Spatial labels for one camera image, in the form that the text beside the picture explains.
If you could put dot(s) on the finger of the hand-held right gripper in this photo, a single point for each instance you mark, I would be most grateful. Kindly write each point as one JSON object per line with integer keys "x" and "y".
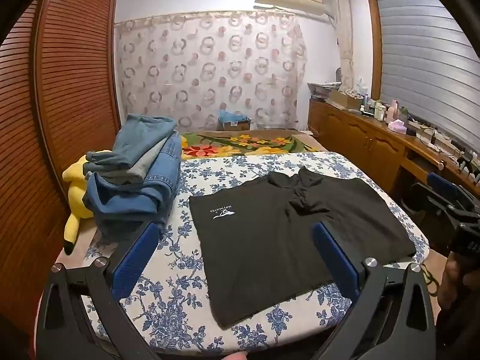
{"x": 438, "y": 180}
{"x": 431, "y": 206}

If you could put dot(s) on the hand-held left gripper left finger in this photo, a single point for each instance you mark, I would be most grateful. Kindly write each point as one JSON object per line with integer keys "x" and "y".
{"x": 135, "y": 258}

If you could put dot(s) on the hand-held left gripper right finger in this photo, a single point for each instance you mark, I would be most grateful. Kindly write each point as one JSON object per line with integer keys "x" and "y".
{"x": 337, "y": 262}

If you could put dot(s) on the black pants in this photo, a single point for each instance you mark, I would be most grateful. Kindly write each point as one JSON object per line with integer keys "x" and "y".
{"x": 262, "y": 251}

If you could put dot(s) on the person's right hand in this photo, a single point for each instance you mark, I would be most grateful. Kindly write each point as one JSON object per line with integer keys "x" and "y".
{"x": 450, "y": 285}

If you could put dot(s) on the person's left hand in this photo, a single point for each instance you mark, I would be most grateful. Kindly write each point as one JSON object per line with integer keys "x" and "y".
{"x": 236, "y": 356}

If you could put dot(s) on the blue denim folded jeans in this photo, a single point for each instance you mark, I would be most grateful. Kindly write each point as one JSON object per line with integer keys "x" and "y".
{"x": 123, "y": 202}

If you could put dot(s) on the blue floral sheet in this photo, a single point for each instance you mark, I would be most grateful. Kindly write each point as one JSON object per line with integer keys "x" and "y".
{"x": 176, "y": 300}

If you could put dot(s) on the pink tissue pack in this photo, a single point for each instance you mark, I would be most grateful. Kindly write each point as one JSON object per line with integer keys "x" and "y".
{"x": 397, "y": 126}

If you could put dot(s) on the pink bottle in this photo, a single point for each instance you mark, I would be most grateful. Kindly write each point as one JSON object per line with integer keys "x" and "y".
{"x": 394, "y": 111}

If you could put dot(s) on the wooden cabinet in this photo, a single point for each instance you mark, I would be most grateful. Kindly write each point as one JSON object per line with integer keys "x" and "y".
{"x": 360, "y": 142}

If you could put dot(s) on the pale grey folded jeans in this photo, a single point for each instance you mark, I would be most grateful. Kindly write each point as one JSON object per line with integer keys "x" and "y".
{"x": 150, "y": 165}

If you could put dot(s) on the yellow plush toy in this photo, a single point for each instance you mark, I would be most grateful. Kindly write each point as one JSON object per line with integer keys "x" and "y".
{"x": 77, "y": 180}

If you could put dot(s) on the grey window blind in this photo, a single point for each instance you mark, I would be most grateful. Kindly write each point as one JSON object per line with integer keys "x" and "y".
{"x": 423, "y": 63}

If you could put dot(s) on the light blue folded jeans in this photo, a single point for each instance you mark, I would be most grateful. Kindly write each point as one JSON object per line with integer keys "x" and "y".
{"x": 138, "y": 138}

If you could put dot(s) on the white plastic bag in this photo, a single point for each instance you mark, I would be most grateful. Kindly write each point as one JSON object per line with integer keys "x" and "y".
{"x": 362, "y": 87}

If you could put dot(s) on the open flat cardboard box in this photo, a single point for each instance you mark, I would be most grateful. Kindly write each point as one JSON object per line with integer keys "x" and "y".
{"x": 343, "y": 99}

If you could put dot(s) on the flower pattern blanket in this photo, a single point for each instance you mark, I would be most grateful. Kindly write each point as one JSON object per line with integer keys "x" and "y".
{"x": 240, "y": 144}

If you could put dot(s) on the blue plastic bag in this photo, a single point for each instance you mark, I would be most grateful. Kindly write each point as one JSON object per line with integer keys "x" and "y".
{"x": 229, "y": 116}

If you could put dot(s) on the lace window curtain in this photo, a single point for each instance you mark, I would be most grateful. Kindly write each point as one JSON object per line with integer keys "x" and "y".
{"x": 345, "y": 37}

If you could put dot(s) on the wooden louvered wardrobe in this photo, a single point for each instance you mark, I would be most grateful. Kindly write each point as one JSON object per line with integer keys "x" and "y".
{"x": 56, "y": 101}

